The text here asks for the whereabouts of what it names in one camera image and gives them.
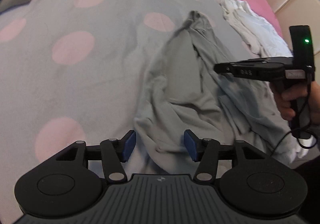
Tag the grey blue t-shirt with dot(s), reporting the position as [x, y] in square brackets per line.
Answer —
[182, 91]

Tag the grey pink dotted bedsheet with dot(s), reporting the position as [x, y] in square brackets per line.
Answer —
[73, 70]

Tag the white crumpled garment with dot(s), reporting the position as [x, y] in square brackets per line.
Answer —
[258, 34]

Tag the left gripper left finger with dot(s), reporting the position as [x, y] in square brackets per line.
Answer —
[114, 152]

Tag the person right hand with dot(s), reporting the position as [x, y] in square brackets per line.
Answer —
[297, 93]

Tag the white textured garment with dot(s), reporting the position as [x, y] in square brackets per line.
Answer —
[303, 149]

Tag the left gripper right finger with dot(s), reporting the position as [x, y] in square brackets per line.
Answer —
[205, 152]

